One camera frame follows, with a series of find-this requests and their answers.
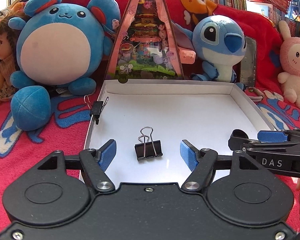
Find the white cardboard box tray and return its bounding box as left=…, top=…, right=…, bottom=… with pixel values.
left=85, top=79, right=273, bottom=186

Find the small black binder clip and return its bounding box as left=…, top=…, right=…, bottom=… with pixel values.
left=83, top=95, right=109, bottom=125

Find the large black binder clip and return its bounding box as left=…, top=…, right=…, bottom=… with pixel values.
left=134, top=126, right=163, bottom=161

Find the blue Stitch plush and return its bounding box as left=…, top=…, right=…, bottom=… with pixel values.
left=172, top=15, right=247, bottom=83

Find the red cartoon blanket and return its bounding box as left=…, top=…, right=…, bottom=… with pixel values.
left=0, top=0, right=300, bottom=231

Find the pink triangular diorama house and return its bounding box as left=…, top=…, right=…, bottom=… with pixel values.
left=106, top=0, right=196, bottom=83

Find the brown haired doll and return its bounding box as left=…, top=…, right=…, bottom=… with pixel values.
left=0, top=20, right=19, bottom=104

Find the pink bunny plush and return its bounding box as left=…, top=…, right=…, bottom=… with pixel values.
left=277, top=21, right=300, bottom=109

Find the grey hair tie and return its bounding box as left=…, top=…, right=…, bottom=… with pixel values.
left=244, top=87, right=265, bottom=103

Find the black smartphone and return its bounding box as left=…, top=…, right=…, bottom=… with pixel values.
left=240, top=37, right=257, bottom=87

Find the blue round mouse plush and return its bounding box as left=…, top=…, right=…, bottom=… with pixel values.
left=8, top=0, right=121, bottom=131

